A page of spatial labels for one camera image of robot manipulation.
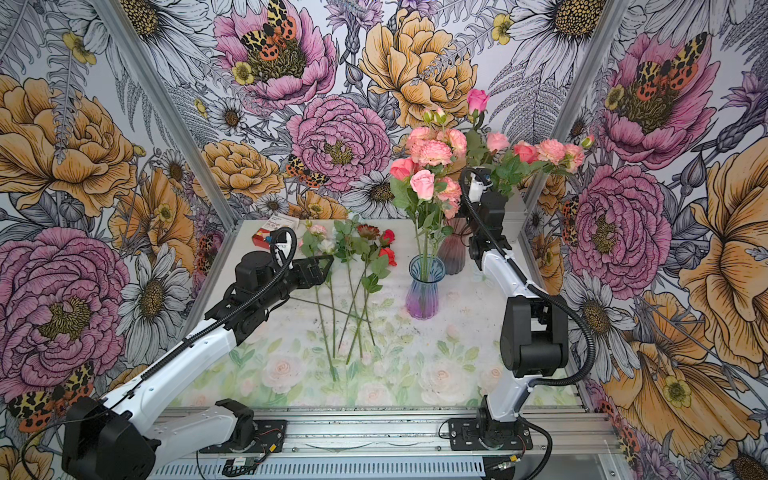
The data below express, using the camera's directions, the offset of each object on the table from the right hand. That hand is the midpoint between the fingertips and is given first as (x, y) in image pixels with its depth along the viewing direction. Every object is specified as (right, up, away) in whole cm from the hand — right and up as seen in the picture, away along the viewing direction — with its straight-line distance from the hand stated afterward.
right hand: (459, 189), depth 87 cm
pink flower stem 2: (-47, -16, +20) cm, 54 cm away
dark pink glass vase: (+1, -17, +14) cm, 22 cm away
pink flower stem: (-2, -13, -7) cm, 15 cm away
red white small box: (-67, -13, +25) cm, 73 cm away
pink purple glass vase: (-10, -24, -3) cm, 26 cm away
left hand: (-38, -22, -9) cm, 44 cm away
